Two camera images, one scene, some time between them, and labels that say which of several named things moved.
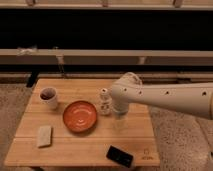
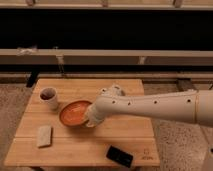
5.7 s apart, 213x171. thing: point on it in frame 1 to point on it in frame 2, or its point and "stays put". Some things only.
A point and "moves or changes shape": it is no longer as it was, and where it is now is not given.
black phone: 120,156 stays put
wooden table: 73,122 stays put
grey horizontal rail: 106,57 stays put
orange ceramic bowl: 80,116 moves or changes shape
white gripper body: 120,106 to 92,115
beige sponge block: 44,136 stays put
